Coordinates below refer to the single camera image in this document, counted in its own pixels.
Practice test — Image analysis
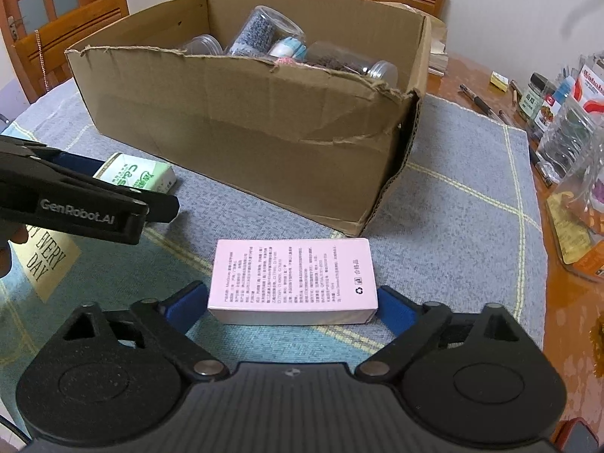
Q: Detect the blue checked blanket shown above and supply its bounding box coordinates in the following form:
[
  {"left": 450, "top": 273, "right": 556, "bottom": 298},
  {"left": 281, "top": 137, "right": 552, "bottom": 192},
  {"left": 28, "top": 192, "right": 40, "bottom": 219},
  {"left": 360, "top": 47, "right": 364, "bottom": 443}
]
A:
[{"left": 0, "top": 78, "right": 550, "bottom": 388}]

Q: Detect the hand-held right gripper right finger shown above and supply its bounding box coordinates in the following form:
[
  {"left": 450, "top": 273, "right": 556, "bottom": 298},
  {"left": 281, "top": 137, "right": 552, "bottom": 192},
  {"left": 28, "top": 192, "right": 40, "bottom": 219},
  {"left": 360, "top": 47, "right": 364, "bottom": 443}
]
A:
[{"left": 355, "top": 286, "right": 528, "bottom": 384}]

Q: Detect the person's left hand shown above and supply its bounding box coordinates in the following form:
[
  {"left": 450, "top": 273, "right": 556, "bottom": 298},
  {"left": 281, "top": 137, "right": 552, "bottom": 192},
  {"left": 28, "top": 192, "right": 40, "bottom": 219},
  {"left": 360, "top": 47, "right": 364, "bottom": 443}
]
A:
[{"left": 0, "top": 221, "right": 30, "bottom": 279}]

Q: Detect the phone in red case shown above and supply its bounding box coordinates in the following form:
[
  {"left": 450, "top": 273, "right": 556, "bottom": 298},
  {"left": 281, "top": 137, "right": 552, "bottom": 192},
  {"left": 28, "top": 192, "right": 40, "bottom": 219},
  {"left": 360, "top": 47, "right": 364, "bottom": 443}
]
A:
[{"left": 550, "top": 418, "right": 600, "bottom": 453}]

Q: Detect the clear jar of dark cookies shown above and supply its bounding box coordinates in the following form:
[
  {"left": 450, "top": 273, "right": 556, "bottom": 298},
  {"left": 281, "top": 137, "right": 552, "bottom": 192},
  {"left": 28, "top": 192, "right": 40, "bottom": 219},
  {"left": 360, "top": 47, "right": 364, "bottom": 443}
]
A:
[{"left": 302, "top": 40, "right": 369, "bottom": 76}]

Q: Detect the metal chain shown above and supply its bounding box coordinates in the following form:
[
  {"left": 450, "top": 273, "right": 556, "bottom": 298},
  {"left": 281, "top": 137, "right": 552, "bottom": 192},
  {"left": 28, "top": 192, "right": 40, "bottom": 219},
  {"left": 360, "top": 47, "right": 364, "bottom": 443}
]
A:
[{"left": 34, "top": 29, "right": 52, "bottom": 91}]

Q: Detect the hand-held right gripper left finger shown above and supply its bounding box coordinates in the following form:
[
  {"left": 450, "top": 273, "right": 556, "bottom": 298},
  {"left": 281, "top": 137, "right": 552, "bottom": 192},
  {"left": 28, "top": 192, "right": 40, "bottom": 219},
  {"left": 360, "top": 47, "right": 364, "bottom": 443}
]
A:
[{"left": 60, "top": 282, "right": 230, "bottom": 384}]

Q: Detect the clear water bottle red label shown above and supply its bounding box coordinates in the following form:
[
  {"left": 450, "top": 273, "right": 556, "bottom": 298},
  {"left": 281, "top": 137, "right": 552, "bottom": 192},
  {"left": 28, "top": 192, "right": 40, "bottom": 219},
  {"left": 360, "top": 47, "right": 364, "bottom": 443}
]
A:
[{"left": 538, "top": 63, "right": 604, "bottom": 185}]

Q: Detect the yellow printed card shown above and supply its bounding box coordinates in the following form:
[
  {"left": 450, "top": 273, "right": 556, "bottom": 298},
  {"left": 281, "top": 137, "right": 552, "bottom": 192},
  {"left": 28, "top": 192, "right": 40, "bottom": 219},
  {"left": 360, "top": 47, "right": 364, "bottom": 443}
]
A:
[{"left": 9, "top": 224, "right": 81, "bottom": 304}]

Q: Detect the light blue white toy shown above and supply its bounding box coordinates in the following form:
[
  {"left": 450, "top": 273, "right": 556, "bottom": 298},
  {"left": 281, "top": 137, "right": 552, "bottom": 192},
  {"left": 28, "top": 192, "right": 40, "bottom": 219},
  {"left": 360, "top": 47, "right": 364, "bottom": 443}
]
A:
[{"left": 269, "top": 38, "right": 307, "bottom": 60}]

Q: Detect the black pen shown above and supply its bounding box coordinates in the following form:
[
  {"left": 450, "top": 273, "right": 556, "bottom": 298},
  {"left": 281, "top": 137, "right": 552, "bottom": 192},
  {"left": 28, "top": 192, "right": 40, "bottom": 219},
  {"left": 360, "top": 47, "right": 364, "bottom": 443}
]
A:
[{"left": 460, "top": 84, "right": 494, "bottom": 116}]

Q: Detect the green white tissue pack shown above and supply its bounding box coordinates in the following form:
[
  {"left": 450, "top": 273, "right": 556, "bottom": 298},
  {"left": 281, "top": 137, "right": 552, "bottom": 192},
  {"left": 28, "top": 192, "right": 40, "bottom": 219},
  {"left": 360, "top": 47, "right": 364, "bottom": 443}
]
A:
[{"left": 92, "top": 152, "right": 176, "bottom": 194}]

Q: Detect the small clear jar grey lid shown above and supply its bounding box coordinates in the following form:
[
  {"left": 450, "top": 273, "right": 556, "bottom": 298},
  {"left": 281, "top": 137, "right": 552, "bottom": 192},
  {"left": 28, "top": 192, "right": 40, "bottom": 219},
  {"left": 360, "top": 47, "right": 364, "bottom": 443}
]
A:
[{"left": 179, "top": 34, "right": 225, "bottom": 55}]

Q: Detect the pink carton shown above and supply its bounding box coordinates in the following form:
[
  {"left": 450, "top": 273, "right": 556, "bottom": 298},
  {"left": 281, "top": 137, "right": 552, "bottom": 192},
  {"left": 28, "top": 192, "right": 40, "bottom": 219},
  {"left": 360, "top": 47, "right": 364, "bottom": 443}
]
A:
[{"left": 208, "top": 238, "right": 381, "bottom": 326}]

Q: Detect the black cable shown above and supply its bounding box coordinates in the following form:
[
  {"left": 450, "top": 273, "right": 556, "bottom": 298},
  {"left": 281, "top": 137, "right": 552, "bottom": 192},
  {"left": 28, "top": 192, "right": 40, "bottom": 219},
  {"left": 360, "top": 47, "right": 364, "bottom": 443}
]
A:
[{"left": 0, "top": 414, "right": 25, "bottom": 441}]

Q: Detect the brown cardboard box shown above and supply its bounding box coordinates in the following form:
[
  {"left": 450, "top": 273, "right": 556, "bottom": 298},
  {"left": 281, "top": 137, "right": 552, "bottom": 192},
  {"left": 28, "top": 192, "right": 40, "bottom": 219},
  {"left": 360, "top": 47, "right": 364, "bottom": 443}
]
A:
[{"left": 65, "top": 0, "right": 434, "bottom": 238}]

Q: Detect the large clear plastic jar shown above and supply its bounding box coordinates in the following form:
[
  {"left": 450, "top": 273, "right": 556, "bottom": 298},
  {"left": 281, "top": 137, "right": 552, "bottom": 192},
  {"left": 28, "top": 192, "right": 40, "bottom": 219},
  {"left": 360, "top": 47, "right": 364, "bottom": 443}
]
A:
[{"left": 225, "top": 6, "right": 305, "bottom": 57}]

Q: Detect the pale yellow box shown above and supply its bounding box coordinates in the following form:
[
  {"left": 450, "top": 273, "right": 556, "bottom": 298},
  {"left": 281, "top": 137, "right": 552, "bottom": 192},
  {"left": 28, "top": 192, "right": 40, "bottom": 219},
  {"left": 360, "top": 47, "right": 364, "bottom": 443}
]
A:
[{"left": 427, "top": 14, "right": 449, "bottom": 76}]

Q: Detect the small jar with dark lid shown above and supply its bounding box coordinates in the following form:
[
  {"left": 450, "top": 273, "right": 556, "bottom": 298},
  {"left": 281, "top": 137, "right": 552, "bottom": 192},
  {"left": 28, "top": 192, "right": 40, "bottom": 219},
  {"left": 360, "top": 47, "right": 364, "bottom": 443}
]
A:
[{"left": 533, "top": 92, "right": 567, "bottom": 130}]

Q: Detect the small jar with green label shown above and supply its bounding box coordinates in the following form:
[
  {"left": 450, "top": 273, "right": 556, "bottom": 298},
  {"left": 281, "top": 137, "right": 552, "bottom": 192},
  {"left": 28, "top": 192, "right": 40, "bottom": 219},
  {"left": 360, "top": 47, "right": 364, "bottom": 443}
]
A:
[{"left": 514, "top": 73, "right": 558, "bottom": 123}]

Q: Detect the blue-grey knitted sock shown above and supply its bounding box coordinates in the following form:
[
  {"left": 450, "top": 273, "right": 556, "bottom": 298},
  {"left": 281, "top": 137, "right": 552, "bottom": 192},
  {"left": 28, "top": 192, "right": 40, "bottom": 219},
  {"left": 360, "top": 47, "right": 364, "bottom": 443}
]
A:
[{"left": 233, "top": 14, "right": 280, "bottom": 55}]

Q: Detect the plastic jar with black lid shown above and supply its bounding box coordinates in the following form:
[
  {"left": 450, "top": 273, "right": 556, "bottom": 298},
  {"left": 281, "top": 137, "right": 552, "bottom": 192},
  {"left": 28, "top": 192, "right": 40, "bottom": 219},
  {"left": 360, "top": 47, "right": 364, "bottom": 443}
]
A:
[{"left": 547, "top": 170, "right": 604, "bottom": 284}]

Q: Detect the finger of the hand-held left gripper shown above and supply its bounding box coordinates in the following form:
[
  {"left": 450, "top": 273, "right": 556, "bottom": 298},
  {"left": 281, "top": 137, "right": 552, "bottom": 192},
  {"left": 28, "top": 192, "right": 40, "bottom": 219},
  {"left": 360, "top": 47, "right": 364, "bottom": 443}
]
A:
[
  {"left": 136, "top": 189, "right": 181, "bottom": 225},
  {"left": 0, "top": 135, "right": 143, "bottom": 195}
]

